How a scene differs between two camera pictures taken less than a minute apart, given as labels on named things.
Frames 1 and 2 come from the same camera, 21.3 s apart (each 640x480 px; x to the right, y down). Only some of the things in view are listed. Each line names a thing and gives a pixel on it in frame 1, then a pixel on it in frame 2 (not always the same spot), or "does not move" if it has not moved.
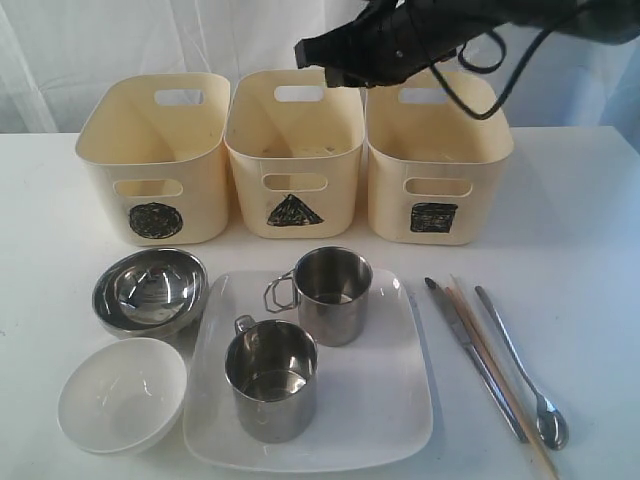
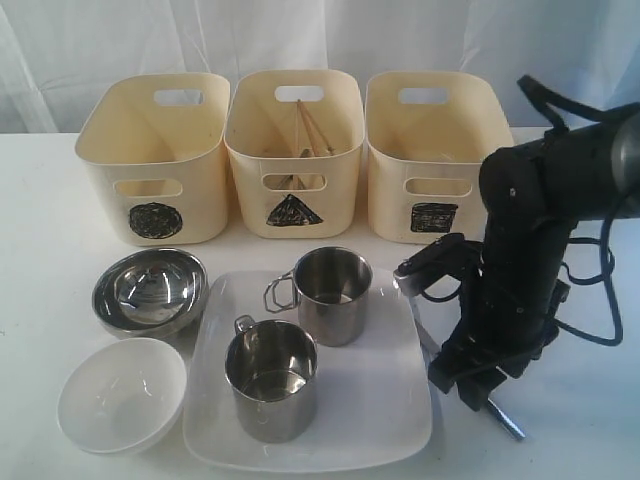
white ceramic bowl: [121, 396] does not move
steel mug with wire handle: [329, 286] does not move
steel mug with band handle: [271, 369] does not move
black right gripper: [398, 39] → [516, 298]
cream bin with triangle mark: [296, 144] does not move
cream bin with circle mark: [155, 147] does not move
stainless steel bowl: [151, 293] does not move
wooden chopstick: [461, 298] → [299, 130]
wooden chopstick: [500, 377] → [309, 129]
